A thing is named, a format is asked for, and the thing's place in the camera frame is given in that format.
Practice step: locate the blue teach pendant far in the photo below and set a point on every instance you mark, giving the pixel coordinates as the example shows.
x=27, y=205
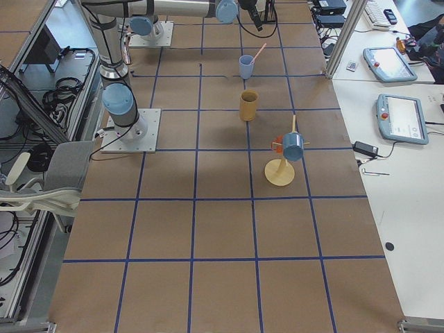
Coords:
x=388, y=65

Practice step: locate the black power adapter right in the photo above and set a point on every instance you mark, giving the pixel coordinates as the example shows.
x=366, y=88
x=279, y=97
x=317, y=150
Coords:
x=365, y=149

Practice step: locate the wooden cup tree stand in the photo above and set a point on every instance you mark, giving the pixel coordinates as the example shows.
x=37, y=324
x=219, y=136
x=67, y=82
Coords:
x=280, y=172

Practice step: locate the grey office chair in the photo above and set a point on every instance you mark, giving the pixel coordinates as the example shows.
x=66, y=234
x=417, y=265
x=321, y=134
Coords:
x=59, y=192

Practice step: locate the orange cup on stand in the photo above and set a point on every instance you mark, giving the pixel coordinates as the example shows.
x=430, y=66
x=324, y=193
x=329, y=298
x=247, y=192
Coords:
x=277, y=145

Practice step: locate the blue teach pendant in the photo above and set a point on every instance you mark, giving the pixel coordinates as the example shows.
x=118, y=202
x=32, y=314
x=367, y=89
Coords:
x=388, y=65
x=400, y=118

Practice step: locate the blue teach pendant near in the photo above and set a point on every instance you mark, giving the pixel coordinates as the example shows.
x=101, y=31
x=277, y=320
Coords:
x=400, y=118

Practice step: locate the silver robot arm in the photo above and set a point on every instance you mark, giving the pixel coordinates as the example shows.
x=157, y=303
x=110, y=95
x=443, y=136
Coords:
x=149, y=28
x=118, y=97

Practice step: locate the aluminium frame post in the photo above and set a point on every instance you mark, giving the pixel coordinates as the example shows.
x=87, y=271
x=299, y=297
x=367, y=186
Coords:
x=354, y=14

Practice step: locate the white keyboard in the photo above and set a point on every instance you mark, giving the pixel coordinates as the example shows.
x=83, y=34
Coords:
x=375, y=17

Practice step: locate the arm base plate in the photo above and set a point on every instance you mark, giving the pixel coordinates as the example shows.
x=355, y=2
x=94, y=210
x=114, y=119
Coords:
x=142, y=137
x=137, y=41

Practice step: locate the light blue plastic cup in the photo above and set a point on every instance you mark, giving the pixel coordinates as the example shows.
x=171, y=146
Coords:
x=246, y=65

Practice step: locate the bamboo chopstick holder cup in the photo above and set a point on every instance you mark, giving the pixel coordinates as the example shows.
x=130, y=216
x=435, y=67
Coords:
x=248, y=105

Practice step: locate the dark blue hanging cup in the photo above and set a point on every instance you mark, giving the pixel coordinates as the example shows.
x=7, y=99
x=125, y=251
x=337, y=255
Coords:
x=293, y=146

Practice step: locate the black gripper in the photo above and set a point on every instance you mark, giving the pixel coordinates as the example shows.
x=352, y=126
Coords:
x=247, y=4

